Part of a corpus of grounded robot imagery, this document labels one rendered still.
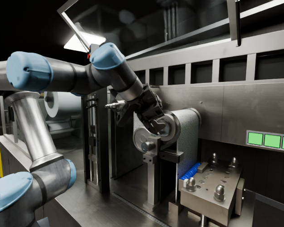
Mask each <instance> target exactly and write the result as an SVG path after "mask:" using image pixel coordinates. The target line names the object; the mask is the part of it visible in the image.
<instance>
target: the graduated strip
mask: <svg viewBox="0 0 284 227"><path fill-rule="evenodd" d="M111 195H113V196H114V197H116V198H118V199H119V200H121V201H122V202H124V203H126V204H127V205H129V206H130V207H132V208H133V209H135V210H137V211H138V212H140V213H141V214H143V215H145V216H146V217H148V218H149V219H151V220H152V221H154V222H156V223H157V224H159V225H160V226H162V227H171V226H170V225H168V224H167V223H165V222H163V221H161V220H160V219H158V218H157V217H155V216H153V215H152V214H150V213H148V212H147V211H145V210H143V209H142V208H140V207H138V206H137V205H135V204H133V203H132V202H130V201H128V200H127V199H125V198H124V197H122V196H120V195H118V194H117V193H115V192H113V193H111Z"/></svg>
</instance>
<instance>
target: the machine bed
mask: <svg viewBox="0 0 284 227"><path fill-rule="evenodd" d="M0 145H1V146H2V147H3V148H4V149H5V150H6V152H7V153H8V154H9V155H10V156H11V157H12V158H13V159H14V161H15V162H16V163H17V164H18V165H19V166H20V167H21V168H22V170H23V171H25V172H29V173H30V171H29V168H30V166H31V164H32V161H31V159H30V158H29V157H27V156H26V155H25V154H24V153H23V152H22V151H21V150H19V149H18V148H17V147H16V146H15V145H13V144H12V143H11V142H10V141H9V140H7V139H6V138H5V137H4V136H0ZM62 155H63V156H64V159H69V160H71V162H73V164H74V166H75V168H76V180H75V183H74V184H73V186H72V187H71V188H69V189H68V190H67V191H66V192H65V193H63V194H61V195H59V196H57V197H56V198H54V199H53V200H51V202H52V203H53V204H54V205H55V206H56V207H57V208H58V209H59V211H60V212H61V213H62V214H63V215H64V216H65V217H66V218H67V219H68V220H69V221H70V222H71V224H72V225H73V226H74V227H162V226H160V225H159V224H157V223H156V222H154V221H152V220H151V219H149V218H148V217H146V216H145V215H143V214H141V213H140V212H138V211H137V210H135V209H133V208H132V207H130V206H129V205H127V204H126V203H124V202H122V201H121V200H119V199H118V198H116V197H114V196H113V195H111V193H113V192H115V193H117V194H118V195H120V196H122V197H124V198H125V199H127V200H128V201H130V202H132V203H133V204H135V205H137V206H138V207H140V208H142V209H143V210H145V211H147V212H148V213H150V214H152V215H153V216H155V217H157V218H158V219H160V220H161V221H163V222H165V223H167V224H168V225H170V226H171V227H199V225H198V223H199V221H200V219H198V218H196V217H194V216H192V215H190V214H188V210H189V208H188V207H186V206H184V208H183V209H182V210H181V212H180V213H179V214H178V215H176V214H174V213H173V212H171V211H169V201H170V200H171V199H172V198H173V197H174V195H175V194H176V189H174V190H173V191H172V192H171V193H170V194H169V195H168V196H167V197H166V198H165V199H164V200H163V201H162V202H161V203H160V204H159V205H158V206H157V207H156V208H155V209H154V210H153V211H150V210H149V209H147V208H145V207H143V203H145V202H146V201H147V188H148V163H146V162H143V159H142V165H140V166H138V167H137V168H135V169H133V170H131V171H129V172H127V173H126V174H124V175H122V176H120V177H118V178H116V176H115V177H114V178H112V179H111V177H112V169H111V148H109V178H110V189H109V190H108V191H106V192H104V193H103V194H101V193H100V192H99V191H98V190H97V189H95V188H94V187H92V186H91V185H89V184H86V183H85V181H84V160H83V148H82V149H78V150H74V151H71V152H68V153H64V154H62ZM255 201H256V193H255V192H252V191H248V190H246V191H245V192H244V200H243V207H242V211H241V215H238V214H235V205H234V209H233V211H232V215H231V218H230V222H229V225H228V227H253V219H254V210H255Z"/></svg>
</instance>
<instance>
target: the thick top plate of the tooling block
mask: <svg viewBox="0 0 284 227"><path fill-rule="evenodd" d="M206 163H208V167H207V168H206V170H205V171H204V172H203V173H198V172H197V173H196V174H195V175H194V176H193V178H194V179H195V183H196V189H197V190H196V191H194V192H192V191H189V190H187V187H183V188H182V189H181V198H180V204H182V205H184V206H186V207H188V208H190V209H192V210H194V211H196V212H198V213H200V214H202V215H205V216H207V217H209V218H211V219H213V220H215V221H217V222H219V223H221V224H223V225H226V226H228V223H229V219H230V216H231V213H232V210H233V207H234V203H235V200H236V189H237V185H238V182H239V179H240V178H242V177H243V165H241V164H238V166H239V167H237V168H236V167H232V166H231V165H230V164H231V162H229V161H224V160H221V159H218V162H212V161H211V157H210V158H209V160H208V161H207V162H206ZM218 185H221V186H222V187H223V188H224V193H225V201H218V200H216V199H215V198H214V193H215V188H216V187H217V186H218Z"/></svg>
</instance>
